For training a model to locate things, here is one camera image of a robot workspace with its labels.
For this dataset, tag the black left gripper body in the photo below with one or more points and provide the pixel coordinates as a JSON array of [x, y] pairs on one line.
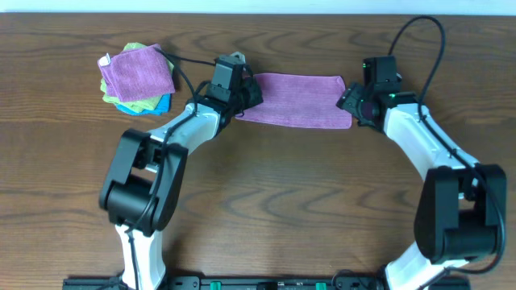
[[244, 97]]

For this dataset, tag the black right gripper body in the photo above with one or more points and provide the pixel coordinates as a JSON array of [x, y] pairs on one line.
[[355, 97]]

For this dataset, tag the purple microfiber cloth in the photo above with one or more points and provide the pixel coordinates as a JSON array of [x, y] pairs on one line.
[[300, 101]]

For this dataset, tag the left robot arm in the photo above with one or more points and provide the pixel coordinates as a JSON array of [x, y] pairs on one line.
[[144, 180]]

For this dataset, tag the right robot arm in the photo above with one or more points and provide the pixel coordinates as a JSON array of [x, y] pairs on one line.
[[461, 211]]

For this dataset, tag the folded blue cloth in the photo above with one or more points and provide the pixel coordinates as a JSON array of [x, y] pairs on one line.
[[163, 106]]

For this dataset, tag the folded green cloth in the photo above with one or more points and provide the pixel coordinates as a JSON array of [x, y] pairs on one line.
[[137, 106]]

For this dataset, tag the folded purple cloth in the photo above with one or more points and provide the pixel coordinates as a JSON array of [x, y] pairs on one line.
[[137, 74]]

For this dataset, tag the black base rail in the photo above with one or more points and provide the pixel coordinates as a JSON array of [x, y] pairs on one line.
[[344, 281]]

